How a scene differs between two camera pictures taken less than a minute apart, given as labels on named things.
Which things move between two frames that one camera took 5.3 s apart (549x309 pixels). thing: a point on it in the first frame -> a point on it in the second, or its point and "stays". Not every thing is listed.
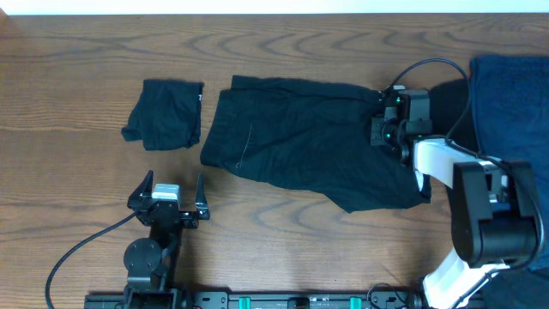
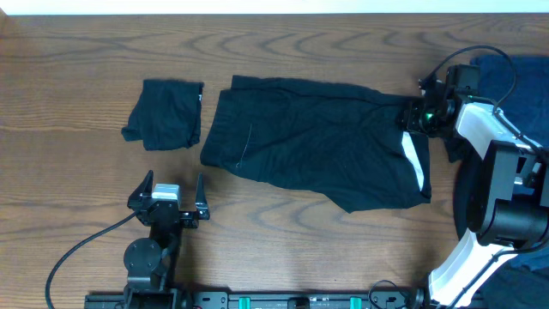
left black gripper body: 190,222 stays
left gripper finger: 144,187 stays
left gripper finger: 203,211 stays
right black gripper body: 384,133 -> 424,119
